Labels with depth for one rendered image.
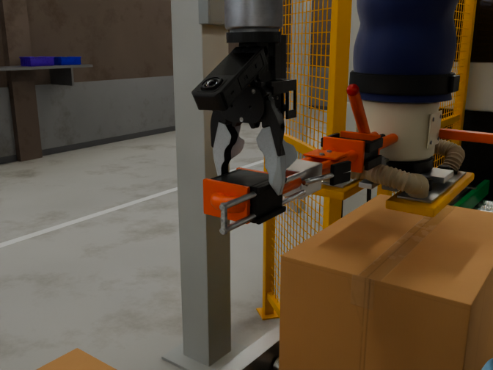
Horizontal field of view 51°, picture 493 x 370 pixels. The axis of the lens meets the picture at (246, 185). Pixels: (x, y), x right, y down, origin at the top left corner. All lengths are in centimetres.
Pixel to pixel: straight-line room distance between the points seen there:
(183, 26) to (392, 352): 144
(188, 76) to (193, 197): 49
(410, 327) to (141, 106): 743
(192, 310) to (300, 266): 128
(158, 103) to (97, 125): 124
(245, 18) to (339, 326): 72
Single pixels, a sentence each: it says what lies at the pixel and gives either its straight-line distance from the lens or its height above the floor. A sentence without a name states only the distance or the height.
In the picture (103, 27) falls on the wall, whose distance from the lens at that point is 782.
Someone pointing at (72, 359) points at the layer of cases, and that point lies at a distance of 162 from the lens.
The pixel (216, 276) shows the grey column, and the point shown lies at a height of 43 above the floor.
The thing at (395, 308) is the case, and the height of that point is 90.
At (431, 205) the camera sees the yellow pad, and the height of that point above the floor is 109.
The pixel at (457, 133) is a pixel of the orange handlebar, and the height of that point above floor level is 121.
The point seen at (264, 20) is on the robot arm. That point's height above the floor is 143.
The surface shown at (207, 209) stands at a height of 118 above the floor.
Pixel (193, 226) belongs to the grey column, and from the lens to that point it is 221.
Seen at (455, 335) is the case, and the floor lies 88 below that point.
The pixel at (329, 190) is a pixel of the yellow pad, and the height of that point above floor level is 109.
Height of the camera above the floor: 140
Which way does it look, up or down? 15 degrees down
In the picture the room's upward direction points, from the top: straight up
